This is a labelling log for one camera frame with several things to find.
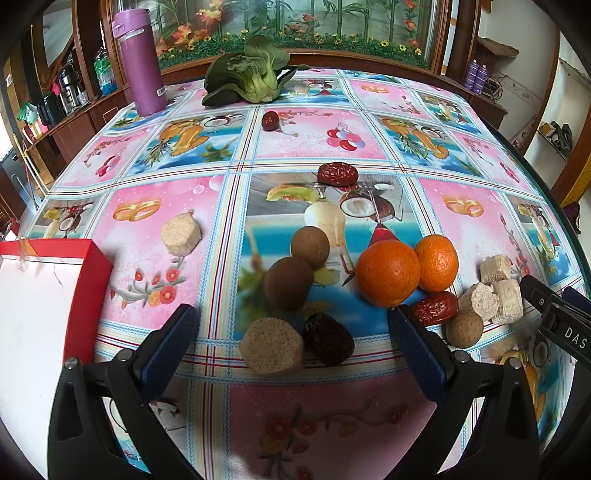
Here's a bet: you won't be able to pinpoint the purple spray bottles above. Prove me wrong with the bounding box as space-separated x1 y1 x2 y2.
464 59 489 95

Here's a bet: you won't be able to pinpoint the colourful fruit print tablecloth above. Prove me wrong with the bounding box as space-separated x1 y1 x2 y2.
27 69 588 479

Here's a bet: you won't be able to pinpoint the red white tray box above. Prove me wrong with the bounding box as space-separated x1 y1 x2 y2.
1 239 112 476

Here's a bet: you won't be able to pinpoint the purple thermos bottle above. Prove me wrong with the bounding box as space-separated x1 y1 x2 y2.
112 8 167 117

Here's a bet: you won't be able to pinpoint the glossy red date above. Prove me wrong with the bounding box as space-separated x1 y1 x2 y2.
411 291 459 326

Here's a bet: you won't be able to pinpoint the tan biscuit chunk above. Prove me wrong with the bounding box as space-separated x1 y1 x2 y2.
160 212 202 257

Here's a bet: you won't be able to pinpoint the round brown biscuit front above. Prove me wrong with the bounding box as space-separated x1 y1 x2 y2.
238 317 304 376

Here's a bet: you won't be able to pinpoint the smaller orange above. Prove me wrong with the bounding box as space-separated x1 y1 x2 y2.
415 234 459 293

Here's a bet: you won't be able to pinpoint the green bok choy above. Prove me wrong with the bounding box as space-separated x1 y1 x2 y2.
201 35 308 107

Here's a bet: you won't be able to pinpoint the small brown round fruit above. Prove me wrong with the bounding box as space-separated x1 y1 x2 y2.
446 310 484 349

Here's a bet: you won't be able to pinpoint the dark black date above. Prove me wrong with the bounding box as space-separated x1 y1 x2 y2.
301 313 355 367

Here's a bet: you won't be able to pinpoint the large orange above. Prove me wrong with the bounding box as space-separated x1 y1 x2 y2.
356 240 421 308

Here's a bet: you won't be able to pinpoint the beige biscuit chunk top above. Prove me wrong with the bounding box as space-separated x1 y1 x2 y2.
479 254 512 285

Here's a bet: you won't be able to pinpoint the beige biscuit chunk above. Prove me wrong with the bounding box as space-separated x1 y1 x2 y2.
458 282 500 321
479 254 512 285
492 279 524 324

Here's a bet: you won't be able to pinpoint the small dark red date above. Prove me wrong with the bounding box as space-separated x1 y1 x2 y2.
262 111 280 131

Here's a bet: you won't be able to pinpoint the wooden cabinet counter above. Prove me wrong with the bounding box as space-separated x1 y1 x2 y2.
24 88 132 185

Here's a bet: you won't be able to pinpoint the glass bamboo flower partition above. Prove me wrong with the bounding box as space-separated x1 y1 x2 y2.
106 0 453 72

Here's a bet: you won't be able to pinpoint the green plastic bottle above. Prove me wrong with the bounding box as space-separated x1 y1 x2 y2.
93 47 117 96

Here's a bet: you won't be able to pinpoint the brown kiwi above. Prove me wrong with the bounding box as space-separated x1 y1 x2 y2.
290 226 331 270
263 257 314 311

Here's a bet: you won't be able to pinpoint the wrinkled red date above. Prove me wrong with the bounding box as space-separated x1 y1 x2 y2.
317 162 359 187

